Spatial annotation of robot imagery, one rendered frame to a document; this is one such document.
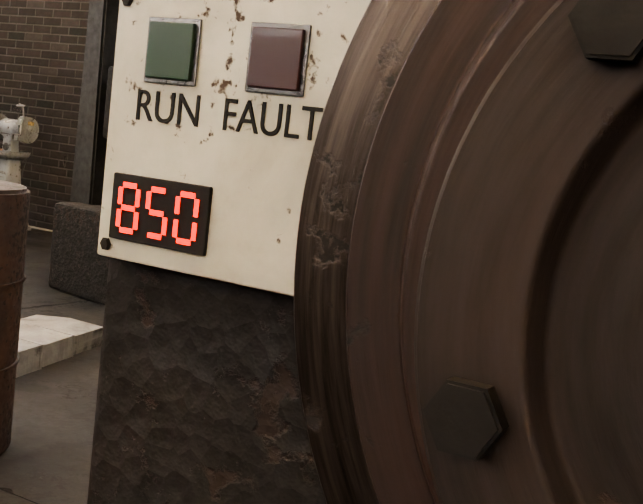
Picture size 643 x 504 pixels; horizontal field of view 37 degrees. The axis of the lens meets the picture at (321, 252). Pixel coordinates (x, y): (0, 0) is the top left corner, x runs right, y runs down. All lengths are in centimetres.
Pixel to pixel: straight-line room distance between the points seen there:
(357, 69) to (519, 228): 14
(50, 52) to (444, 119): 896
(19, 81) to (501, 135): 929
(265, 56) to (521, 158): 32
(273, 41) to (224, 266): 14
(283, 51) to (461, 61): 23
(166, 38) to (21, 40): 895
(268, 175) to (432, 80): 23
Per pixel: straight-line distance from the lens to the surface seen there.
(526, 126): 29
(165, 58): 63
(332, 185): 41
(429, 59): 37
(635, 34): 27
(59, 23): 925
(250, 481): 64
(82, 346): 476
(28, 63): 948
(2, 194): 311
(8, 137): 905
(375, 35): 40
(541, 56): 29
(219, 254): 60
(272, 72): 58
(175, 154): 62
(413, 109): 37
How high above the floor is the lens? 116
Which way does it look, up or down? 7 degrees down
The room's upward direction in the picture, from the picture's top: 7 degrees clockwise
